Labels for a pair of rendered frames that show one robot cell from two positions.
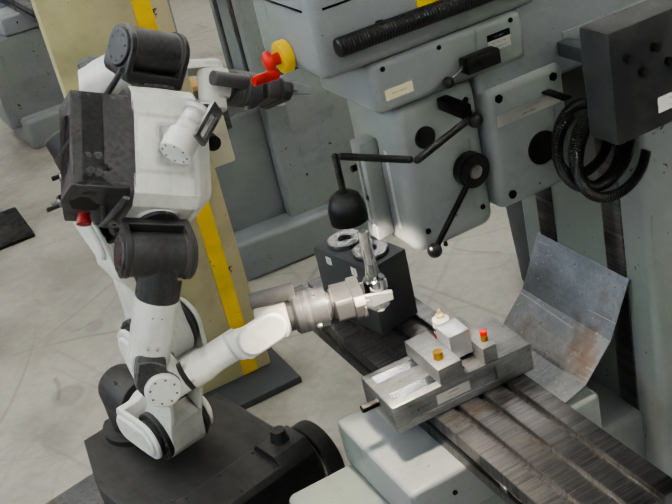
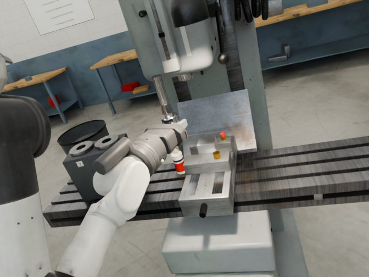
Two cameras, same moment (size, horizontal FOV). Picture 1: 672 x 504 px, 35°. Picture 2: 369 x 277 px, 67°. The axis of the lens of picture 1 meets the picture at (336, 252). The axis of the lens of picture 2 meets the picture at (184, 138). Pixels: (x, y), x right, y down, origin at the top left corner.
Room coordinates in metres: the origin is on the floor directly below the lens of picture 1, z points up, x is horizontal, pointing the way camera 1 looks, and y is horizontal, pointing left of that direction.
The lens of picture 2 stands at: (1.50, 0.47, 1.50)
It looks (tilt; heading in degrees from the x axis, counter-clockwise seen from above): 27 degrees down; 309
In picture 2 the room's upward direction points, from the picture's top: 17 degrees counter-clockwise
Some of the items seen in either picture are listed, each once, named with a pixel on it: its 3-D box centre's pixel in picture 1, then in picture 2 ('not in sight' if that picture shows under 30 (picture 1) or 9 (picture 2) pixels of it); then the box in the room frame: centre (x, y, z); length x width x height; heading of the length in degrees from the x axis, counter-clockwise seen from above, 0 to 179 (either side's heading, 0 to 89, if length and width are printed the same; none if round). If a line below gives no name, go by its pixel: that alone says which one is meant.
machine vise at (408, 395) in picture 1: (446, 365); (211, 166); (1.96, -0.18, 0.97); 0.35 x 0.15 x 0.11; 109
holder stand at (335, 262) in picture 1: (364, 277); (104, 166); (2.35, -0.06, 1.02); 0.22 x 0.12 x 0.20; 32
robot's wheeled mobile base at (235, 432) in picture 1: (180, 447); not in sight; (2.42, 0.54, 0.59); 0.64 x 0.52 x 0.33; 35
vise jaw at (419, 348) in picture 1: (433, 357); (207, 162); (1.95, -0.15, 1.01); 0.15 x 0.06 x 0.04; 19
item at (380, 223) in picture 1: (373, 187); (161, 27); (1.94, -0.10, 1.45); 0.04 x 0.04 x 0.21; 22
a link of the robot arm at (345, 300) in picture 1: (334, 304); (155, 145); (1.96, 0.03, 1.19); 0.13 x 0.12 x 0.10; 4
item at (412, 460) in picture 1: (468, 427); (221, 204); (1.98, -0.20, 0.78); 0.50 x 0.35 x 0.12; 112
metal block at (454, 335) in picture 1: (453, 339); (208, 148); (1.97, -0.21, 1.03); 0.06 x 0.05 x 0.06; 19
